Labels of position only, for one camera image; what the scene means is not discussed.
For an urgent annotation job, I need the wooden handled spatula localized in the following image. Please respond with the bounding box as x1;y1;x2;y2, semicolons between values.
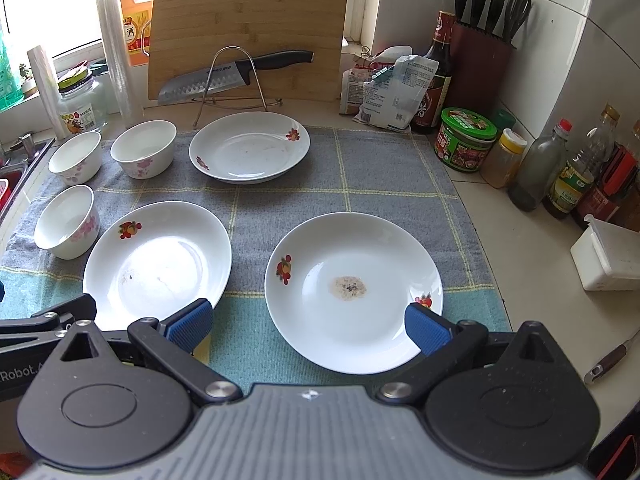
584;328;640;385

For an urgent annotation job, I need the white blue printed bag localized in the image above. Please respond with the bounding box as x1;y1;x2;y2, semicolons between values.
354;54;439;131

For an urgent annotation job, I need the dark red knife block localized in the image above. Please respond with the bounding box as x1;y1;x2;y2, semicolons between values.
445;0;533;115

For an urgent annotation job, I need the red labelled sauce bottle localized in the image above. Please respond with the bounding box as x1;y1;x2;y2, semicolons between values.
570;122;639;229

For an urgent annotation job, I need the clear bottle red cap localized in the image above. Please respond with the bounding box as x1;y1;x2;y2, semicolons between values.
508;119;573;212

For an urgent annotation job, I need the bamboo cutting board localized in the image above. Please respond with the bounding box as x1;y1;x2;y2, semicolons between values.
148;0;347;101

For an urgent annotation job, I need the orange cooking oil jug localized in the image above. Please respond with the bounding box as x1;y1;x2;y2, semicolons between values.
119;0;153;66

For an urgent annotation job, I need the white plastic seasoning box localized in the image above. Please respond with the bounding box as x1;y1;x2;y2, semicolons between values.
570;214;640;292

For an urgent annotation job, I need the green lidded sauce tub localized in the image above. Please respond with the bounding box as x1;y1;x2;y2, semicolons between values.
434;107;498;174

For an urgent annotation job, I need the glass jar green lid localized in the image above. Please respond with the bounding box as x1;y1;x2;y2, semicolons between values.
58;62;107;136

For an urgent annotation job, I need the grey checked dish towel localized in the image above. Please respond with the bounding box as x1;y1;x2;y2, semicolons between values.
0;127;494;296

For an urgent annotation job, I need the dark soy sauce bottle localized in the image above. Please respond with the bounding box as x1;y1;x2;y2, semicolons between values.
411;10;456;133

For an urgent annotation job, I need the white plate with brown stain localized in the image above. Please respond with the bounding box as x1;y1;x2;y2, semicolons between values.
265;212;444;375

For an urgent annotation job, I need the small potted plant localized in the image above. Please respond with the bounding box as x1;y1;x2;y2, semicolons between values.
18;63;38;99

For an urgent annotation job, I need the yellow lidded spice jar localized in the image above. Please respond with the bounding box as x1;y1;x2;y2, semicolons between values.
480;128;527;188

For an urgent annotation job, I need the black handled santoku knife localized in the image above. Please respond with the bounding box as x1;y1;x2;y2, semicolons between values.
157;50;314;105

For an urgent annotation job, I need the steel wire board stand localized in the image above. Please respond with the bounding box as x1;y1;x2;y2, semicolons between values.
192;44;284;130

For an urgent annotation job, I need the teal dish cloth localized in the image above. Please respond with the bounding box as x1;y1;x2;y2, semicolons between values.
1;262;511;390

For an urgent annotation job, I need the white floral bowl front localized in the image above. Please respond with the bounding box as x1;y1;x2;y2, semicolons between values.
34;184;100;260

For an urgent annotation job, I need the white floral bowl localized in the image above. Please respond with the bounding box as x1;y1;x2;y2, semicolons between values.
48;131;102;186
34;184;100;260
111;120;177;180

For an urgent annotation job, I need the red white clipped bag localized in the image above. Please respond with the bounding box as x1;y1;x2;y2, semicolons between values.
340;46;413;116

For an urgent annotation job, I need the green capped small jar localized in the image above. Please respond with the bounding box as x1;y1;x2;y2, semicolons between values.
490;108;516;132

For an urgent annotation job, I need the green labelled oil bottle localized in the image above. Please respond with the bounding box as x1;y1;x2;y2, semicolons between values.
542;104;620;219

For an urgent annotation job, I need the tall cling film roll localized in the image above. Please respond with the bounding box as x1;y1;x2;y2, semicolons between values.
96;0;141;127

